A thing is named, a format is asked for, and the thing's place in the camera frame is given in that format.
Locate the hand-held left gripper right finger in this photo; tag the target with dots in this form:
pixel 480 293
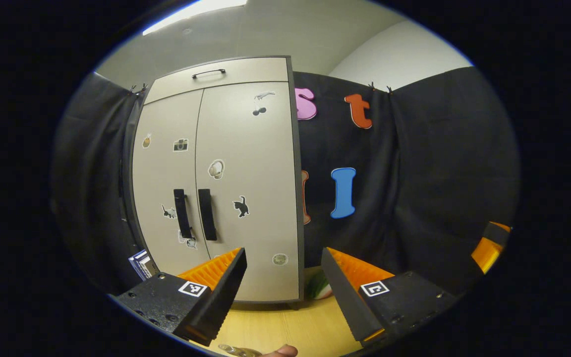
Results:
pixel 347 297

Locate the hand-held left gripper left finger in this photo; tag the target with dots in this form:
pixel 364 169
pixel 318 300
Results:
pixel 218 302

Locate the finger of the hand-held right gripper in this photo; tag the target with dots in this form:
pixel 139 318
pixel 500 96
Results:
pixel 486 253

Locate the grey cabinet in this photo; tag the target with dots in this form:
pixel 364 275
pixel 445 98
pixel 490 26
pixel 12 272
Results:
pixel 300 248

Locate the grey cabinet door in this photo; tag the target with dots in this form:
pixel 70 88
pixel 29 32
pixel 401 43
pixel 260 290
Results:
pixel 161 173
pixel 256 198

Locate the watermelon slice toy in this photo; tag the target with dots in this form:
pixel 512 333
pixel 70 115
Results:
pixel 317 287

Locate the dark blue book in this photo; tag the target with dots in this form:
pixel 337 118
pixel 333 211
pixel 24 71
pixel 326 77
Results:
pixel 142 265

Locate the black backdrop cloth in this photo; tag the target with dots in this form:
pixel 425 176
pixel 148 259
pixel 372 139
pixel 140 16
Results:
pixel 439 173

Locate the ceiling light panel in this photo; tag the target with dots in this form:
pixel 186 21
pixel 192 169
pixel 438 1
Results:
pixel 201 9

